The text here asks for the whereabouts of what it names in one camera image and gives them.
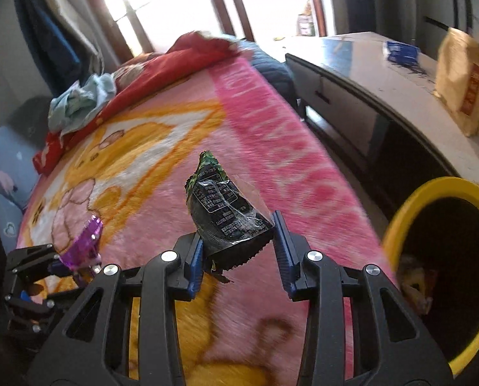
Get pale patterned cloth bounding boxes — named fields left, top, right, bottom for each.
left=113, top=64, right=143, bottom=89

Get kraft paper bag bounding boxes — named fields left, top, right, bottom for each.
left=432, top=27, right=479, bottom=137

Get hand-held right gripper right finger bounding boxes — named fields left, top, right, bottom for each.
left=272, top=210, right=455, bottom=386

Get coffee table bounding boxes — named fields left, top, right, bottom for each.
left=284, top=31, right=479, bottom=226

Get blue packet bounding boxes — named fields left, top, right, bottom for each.
left=383, top=40, right=421, bottom=65

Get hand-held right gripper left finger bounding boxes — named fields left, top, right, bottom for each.
left=28, top=233, right=205, bottom=386

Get light blue clothes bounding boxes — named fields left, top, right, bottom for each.
left=48, top=73, right=117, bottom=133

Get beige curtain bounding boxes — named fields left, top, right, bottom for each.
left=34, top=0, right=103, bottom=73

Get yellow snack packet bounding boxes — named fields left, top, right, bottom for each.
left=398, top=254, right=439, bottom=315

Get yellow trash bin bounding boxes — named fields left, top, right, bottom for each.
left=381, top=177, right=479, bottom=379

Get light blue printed pillow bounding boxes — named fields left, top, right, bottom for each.
left=0, top=126, right=39, bottom=250

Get grey cushion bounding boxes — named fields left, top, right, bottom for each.
left=6, top=96, right=53, bottom=145

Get brown window frame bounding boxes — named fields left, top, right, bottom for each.
left=76, top=0, right=332, bottom=65

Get purple cartoon snack wrapper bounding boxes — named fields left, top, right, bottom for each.
left=60, top=215, right=104, bottom=272

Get dark green snack wrapper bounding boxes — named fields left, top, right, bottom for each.
left=185, top=151, right=274, bottom=284

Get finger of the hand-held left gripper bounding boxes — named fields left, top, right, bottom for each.
left=4, top=265, right=103, bottom=323
left=5, top=243, right=73, bottom=280

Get pink printed blanket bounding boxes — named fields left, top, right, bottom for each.
left=16, top=54, right=397, bottom=386

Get red quilt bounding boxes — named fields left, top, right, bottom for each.
left=33, top=32, right=244, bottom=175

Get dark blue quilted mattress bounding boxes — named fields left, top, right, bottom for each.
left=239, top=40, right=300, bottom=101

